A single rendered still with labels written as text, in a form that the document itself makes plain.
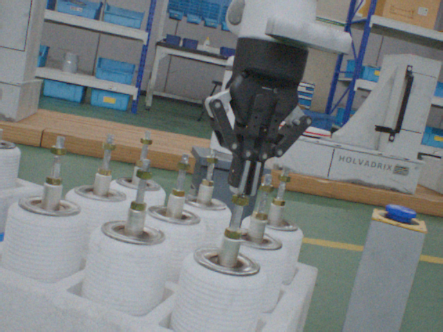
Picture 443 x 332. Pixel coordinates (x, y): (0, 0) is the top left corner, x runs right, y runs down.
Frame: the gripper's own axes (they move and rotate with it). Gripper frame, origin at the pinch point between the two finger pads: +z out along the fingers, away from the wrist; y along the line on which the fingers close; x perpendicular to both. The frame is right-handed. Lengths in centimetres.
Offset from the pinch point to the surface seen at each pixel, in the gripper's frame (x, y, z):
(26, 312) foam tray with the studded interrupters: -8.1, 19.1, 19.6
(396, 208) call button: -0.6, -24.2, 2.2
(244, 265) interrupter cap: 1.3, -1.5, 9.8
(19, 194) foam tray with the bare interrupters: -48, 16, 17
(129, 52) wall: -801, -220, -29
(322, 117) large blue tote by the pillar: -357, -288, 3
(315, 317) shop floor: -32, -44, 35
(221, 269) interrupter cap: 2.8, 2.2, 9.6
